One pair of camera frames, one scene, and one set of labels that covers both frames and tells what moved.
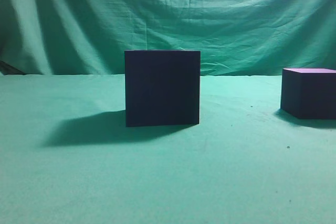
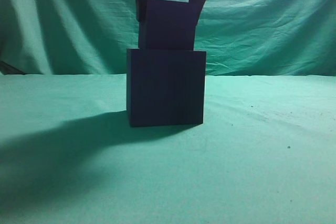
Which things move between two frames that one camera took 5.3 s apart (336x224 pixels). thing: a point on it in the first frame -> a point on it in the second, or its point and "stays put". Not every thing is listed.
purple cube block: (308, 93) -> (169, 25)
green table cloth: (67, 157) stays put
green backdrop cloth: (243, 23) stays put
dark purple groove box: (162, 87) stays put
